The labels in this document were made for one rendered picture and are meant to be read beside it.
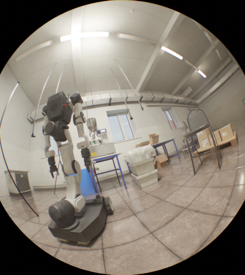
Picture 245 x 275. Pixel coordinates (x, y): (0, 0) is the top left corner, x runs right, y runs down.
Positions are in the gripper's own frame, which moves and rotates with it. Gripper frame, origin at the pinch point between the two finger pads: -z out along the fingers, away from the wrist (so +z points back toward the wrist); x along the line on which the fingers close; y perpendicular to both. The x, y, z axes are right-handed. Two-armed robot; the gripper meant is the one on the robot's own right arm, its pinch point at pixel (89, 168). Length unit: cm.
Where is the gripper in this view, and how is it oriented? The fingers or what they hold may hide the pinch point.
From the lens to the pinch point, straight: 88.8
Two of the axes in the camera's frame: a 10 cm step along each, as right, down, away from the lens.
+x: -1.1, 1.0, 9.9
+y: -9.6, 2.5, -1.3
